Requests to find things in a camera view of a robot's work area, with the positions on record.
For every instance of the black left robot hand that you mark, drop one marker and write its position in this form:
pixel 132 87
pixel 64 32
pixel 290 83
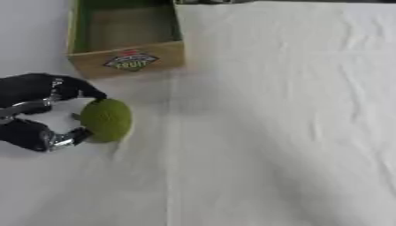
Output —
pixel 25 88

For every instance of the green round toy fruit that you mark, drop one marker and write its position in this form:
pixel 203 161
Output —
pixel 107 120

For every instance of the tan cardboard box green inside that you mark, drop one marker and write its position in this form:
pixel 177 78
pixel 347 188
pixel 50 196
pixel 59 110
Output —
pixel 126 60

